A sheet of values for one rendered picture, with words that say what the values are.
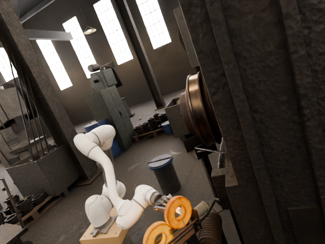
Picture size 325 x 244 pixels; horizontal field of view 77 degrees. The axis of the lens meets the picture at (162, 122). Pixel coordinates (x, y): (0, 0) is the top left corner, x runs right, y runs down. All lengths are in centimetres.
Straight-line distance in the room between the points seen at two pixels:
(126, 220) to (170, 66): 1076
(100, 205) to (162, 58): 1050
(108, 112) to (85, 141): 327
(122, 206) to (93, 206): 54
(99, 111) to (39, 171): 176
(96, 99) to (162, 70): 749
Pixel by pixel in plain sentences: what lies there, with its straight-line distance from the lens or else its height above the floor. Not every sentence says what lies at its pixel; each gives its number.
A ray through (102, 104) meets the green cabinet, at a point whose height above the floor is 120.
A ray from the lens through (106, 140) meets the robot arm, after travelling 159.
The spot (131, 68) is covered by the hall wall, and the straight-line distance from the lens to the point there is 1253.
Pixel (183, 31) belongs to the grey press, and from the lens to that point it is 390.
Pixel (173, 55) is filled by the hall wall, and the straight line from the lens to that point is 1162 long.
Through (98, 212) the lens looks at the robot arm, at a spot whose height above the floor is 60.
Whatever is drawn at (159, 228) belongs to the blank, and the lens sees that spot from 107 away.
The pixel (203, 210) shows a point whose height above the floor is 67.
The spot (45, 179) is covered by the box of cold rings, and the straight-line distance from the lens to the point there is 404.
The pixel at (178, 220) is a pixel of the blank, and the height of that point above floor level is 73.
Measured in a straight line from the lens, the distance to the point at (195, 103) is 112.
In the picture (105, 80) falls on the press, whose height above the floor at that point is 185.
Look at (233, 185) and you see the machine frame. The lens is 99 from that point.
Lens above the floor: 144
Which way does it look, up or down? 14 degrees down
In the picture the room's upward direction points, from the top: 21 degrees counter-clockwise
